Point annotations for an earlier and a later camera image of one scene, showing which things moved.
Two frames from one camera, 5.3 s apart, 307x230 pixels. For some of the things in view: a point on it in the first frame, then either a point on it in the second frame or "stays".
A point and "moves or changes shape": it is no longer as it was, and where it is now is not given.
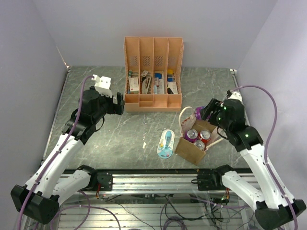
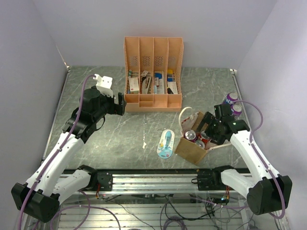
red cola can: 205,135 stays
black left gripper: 114,108 stays
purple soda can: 191,134 stays
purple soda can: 197,114 moves or changes shape
